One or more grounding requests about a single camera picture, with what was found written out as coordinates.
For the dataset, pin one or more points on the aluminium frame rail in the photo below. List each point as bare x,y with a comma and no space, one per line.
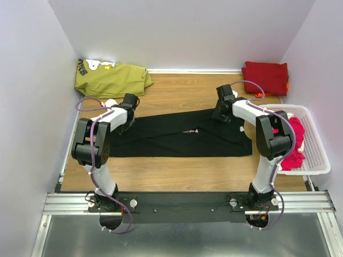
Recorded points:
305,225

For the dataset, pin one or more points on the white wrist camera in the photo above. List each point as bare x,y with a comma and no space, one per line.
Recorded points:
235,93
109,103

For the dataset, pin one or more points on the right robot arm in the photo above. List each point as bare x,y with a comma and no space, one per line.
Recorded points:
275,140

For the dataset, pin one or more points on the black floral t-shirt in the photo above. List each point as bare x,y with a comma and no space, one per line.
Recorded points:
183,134

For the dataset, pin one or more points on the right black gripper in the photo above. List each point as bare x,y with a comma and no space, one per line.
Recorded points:
216,114

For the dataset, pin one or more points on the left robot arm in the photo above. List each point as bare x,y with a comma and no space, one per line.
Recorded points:
91,144

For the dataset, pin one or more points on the red folded t-shirt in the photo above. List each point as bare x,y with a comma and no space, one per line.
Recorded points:
271,77

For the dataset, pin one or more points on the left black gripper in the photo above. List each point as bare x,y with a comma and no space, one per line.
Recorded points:
127,127

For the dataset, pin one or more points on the pink t-shirt in basket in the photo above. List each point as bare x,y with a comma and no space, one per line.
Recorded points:
295,159

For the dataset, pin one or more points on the white plastic basket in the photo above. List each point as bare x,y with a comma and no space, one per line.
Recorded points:
316,161

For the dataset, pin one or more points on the orange folded t-shirt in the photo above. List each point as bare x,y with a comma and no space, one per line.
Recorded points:
265,94

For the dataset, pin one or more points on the olive green folded t-shirt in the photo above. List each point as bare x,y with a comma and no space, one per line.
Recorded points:
107,80

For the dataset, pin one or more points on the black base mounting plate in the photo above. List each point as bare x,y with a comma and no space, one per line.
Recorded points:
182,207

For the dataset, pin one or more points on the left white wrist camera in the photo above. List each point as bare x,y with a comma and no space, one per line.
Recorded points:
109,103

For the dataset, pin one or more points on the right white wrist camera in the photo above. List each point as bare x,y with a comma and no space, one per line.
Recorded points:
235,93

